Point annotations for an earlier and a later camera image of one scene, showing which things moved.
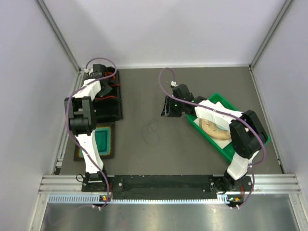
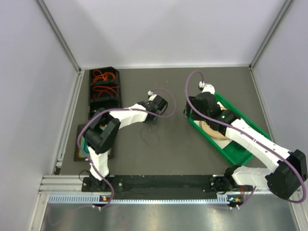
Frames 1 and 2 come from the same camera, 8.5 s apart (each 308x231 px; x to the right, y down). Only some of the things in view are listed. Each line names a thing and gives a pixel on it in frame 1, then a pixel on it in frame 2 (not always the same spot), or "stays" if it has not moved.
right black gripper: [168, 111] → [187, 110]
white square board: [221, 143] stays
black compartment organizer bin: [109, 107] stays
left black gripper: [107, 90] → [152, 122]
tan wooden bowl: [209, 126] stays
